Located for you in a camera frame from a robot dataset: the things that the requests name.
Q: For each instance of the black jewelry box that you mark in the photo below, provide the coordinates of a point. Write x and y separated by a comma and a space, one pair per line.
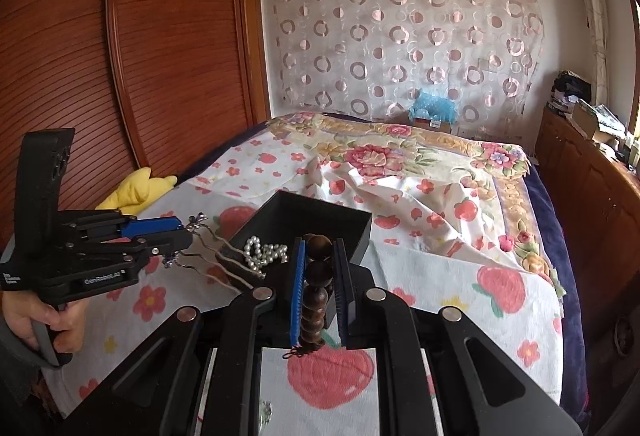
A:
320, 216

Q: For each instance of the silver wavy hairpin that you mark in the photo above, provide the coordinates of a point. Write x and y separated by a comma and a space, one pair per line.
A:
220, 243

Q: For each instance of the floral blanket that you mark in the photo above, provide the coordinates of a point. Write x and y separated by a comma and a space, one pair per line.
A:
380, 155

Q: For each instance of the wooden side cabinet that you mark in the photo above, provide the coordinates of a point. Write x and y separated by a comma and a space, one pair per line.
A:
585, 196

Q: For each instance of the circle patterned sheer curtain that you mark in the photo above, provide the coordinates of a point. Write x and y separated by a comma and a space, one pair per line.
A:
400, 40

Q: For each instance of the cream window curtain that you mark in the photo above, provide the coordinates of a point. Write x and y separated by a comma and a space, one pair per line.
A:
592, 15

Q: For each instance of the open cardboard box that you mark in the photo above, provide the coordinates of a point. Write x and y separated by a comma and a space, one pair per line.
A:
597, 118

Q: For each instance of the wooden slatted wardrobe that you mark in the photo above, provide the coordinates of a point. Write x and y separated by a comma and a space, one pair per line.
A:
175, 40

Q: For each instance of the yellow plush toy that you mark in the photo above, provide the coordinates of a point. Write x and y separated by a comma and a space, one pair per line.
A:
135, 191

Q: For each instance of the dark clothes pile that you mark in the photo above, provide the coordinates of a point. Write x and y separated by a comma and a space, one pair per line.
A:
570, 88

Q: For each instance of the person's left hand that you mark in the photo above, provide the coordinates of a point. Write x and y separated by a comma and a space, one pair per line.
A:
65, 321

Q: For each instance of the strawberry printed white cloth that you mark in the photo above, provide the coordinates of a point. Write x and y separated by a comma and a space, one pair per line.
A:
450, 266

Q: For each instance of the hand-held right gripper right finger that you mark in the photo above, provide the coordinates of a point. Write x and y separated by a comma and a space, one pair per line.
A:
344, 296

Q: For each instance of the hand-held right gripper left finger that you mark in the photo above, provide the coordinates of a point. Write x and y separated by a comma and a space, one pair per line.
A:
298, 296

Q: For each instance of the round dark basket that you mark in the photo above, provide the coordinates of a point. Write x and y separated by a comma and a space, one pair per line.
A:
624, 333

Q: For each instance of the blue gift bag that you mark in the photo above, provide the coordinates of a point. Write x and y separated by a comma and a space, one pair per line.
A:
432, 108

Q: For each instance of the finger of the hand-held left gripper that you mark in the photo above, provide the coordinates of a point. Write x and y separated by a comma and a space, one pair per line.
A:
150, 227
165, 246

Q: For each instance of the small cardboard box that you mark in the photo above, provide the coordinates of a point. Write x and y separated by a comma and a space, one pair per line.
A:
430, 125

